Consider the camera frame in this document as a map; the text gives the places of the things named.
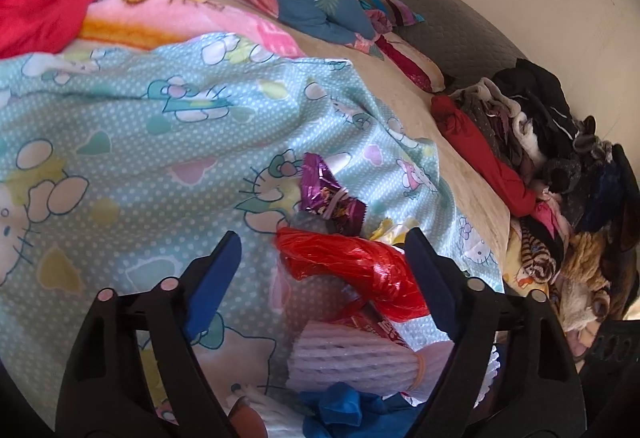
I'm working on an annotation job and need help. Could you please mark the blue cloth piece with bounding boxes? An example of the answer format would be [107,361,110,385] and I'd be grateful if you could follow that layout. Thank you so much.
[300,383,416,438]

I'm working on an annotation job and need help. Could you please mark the red plastic bag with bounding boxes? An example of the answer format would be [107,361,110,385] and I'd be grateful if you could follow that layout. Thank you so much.
[275,227,431,324]

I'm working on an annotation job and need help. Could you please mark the grey padded headboard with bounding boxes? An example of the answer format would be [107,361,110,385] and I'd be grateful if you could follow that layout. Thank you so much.
[327,0,531,94]

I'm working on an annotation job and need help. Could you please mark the pink cartoon blanket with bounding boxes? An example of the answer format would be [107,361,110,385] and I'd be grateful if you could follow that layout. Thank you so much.
[55,0,306,59]

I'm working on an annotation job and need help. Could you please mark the pile of clothes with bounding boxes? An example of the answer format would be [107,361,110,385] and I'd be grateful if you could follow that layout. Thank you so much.
[447,58,640,334]

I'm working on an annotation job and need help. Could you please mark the yellow cartoon wrapper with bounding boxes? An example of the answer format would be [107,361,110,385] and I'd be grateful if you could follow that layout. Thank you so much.
[370,217,418,246]

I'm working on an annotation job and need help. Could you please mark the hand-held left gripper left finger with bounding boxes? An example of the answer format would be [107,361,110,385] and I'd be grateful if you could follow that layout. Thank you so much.
[55,230,243,438]

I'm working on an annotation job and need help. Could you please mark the red and cream pillow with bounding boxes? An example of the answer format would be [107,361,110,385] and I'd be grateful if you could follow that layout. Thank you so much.
[375,35,446,94]

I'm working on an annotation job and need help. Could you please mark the brown striped fleece cloth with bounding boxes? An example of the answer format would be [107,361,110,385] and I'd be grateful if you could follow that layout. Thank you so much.
[520,228,560,284]

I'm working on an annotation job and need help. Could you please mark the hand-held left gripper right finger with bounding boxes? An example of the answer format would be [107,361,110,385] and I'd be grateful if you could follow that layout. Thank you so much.
[404,227,587,438]

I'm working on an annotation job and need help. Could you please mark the purple snack wrapper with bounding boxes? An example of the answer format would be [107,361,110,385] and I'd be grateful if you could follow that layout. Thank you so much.
[297,153,368,236]

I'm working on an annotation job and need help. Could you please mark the red garment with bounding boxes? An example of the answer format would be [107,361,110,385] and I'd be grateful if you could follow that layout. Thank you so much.
[431,95,538,218]

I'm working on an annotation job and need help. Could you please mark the yellow cartoon fleece blanket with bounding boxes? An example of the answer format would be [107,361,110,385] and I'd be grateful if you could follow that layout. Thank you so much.
[502,218,551,299]

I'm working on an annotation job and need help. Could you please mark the red and white snack packet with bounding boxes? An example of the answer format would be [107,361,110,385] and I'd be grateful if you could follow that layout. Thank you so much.
[345,303,412,349]

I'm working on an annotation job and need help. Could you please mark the black perforated basket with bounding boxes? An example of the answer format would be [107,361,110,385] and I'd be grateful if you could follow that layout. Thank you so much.
[580,318,640,381]

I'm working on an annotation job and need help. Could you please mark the striped multicoloured cloth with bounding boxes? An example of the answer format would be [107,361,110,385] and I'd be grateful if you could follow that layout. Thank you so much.
[360,0,426,26]

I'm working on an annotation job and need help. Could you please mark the tan fluffy garment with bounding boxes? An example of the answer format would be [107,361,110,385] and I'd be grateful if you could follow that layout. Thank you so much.
[560,228,626,331]

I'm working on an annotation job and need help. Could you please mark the beige bed sheet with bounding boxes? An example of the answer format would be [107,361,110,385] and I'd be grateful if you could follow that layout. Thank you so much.
[170,0,511,269]

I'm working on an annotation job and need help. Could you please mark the light blue cartoon blanket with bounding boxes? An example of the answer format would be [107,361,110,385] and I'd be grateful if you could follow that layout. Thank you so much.
[0,32,505,429]

